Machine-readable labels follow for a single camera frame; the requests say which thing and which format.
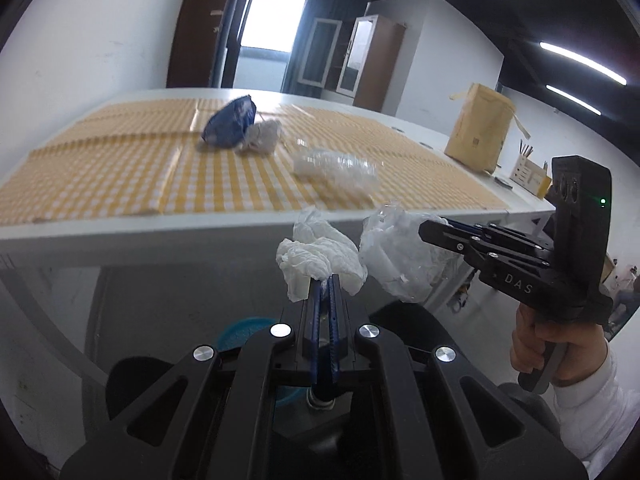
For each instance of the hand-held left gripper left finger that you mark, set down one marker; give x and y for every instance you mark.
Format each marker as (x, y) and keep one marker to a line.
(314, 320)

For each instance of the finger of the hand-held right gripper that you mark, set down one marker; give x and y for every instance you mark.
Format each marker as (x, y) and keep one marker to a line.
(470, 245)
(490, 229)

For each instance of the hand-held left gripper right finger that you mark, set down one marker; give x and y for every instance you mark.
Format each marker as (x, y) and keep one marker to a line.
(336, 320)

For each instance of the white tissue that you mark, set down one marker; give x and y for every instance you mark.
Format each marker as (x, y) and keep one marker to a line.
(320, 250)
(260, 137)

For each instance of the blue plastic mesh basket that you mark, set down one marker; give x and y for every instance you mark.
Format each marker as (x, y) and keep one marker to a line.
(240, 332)

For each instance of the white plastic bag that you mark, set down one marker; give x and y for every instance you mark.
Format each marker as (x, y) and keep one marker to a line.
(395, 255)

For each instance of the clear bubble wrap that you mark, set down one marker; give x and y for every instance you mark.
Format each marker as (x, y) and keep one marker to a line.
(335, 170)

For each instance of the blue paper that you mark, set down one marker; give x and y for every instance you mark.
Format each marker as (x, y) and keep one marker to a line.
(230, 122)

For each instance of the person's right forearm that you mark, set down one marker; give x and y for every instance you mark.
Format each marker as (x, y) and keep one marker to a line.
(600, 410)

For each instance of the person's right hand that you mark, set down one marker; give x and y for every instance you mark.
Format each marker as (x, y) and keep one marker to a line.
(580, 355)

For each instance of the small black object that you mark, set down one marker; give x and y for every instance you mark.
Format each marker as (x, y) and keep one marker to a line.
(502, 182)

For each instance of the cardboard pen holder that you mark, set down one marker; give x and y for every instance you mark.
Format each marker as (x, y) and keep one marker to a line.
(530, 177)

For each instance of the brown paper bag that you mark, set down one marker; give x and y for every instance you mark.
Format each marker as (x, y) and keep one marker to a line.
(477, 130)

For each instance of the ceiling light strip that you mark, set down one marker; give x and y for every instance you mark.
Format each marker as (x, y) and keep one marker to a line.
(582, 62)
(575, 99)

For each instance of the white table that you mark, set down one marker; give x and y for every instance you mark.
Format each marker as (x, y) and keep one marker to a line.
(150, 240)

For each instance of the glass door cabinet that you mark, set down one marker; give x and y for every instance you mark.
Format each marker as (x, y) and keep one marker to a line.
(380, 65)

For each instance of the yellow checked tablecloth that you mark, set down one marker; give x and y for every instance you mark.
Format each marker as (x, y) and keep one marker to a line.
(100, 175)

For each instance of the glass balcony door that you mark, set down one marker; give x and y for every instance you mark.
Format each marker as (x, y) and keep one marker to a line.
(270, 20)

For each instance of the dark brown wardrobe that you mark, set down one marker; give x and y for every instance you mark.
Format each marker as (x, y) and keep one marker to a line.
(197, 30)

